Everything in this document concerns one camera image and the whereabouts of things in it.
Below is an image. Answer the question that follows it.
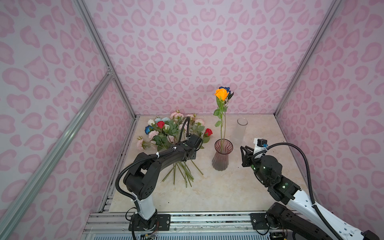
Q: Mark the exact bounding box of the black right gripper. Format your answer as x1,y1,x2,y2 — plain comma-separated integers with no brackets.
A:
238,145,272,187

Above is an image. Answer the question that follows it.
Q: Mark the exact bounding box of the small red artificial rose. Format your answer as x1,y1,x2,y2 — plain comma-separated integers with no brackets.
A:
197,128,213,150

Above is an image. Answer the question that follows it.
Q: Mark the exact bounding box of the pink ribbed glass vase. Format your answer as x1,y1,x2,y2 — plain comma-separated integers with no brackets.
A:
212,139,234,171

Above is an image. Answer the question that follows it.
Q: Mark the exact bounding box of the orange artificial rose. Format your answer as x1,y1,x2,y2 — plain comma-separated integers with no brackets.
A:
214,87,230,153

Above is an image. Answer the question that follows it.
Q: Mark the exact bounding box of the blue artificial rose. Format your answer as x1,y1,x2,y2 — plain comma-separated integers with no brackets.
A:
216,87,233,139
145,125,154,135

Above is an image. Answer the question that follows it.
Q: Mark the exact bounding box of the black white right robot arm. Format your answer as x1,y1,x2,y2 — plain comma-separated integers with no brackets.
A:
240,145,379,240

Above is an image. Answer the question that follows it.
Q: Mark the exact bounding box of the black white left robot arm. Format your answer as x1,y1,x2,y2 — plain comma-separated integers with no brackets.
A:
115,135,203,232

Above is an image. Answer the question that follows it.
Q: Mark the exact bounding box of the clear frosted glass vase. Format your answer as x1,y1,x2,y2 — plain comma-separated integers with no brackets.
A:
231,118,248,145

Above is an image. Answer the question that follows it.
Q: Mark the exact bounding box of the pink rosebud spray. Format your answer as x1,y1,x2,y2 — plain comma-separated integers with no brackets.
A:
183,114,205,137

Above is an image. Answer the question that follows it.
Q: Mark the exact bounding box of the red rose in bunch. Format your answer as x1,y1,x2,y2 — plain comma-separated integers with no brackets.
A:
157,121,165,129

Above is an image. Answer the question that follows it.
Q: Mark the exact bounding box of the white artificial rose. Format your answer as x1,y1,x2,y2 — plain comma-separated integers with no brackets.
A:
148,119,156,126

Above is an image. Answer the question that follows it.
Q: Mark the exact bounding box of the pale pink carnation spray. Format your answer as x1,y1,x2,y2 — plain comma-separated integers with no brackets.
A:
137,131,175,151

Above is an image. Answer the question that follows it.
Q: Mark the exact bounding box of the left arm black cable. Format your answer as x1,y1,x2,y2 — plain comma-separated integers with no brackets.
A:
114,116,193,202

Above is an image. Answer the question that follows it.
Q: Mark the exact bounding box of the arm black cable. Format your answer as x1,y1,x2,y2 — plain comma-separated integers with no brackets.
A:
251,142,344,240
114,116,193,202

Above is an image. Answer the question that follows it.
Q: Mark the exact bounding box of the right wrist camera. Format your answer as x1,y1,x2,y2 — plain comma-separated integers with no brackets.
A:
254,138,268,157

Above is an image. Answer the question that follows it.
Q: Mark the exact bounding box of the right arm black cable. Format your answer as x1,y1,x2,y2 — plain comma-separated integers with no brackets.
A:
251,142,344,240

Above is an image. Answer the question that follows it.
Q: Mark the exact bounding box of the aluminium frame left post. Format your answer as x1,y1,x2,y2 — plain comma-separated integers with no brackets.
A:
73,0,137,120

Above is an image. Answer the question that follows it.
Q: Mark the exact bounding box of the aluminium frame post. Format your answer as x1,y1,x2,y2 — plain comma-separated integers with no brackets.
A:
73,0,137,120
274,0,344,119

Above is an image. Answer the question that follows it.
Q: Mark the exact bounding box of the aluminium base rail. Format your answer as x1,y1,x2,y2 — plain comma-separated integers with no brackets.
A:
80,209,346,240

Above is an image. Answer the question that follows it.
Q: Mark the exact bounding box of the aluminium frame right post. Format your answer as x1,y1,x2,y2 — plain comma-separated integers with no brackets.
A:
274,0,344,119

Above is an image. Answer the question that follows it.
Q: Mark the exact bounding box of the aluminium frame left diagonal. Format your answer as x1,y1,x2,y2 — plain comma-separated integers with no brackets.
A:
1,73,113,240

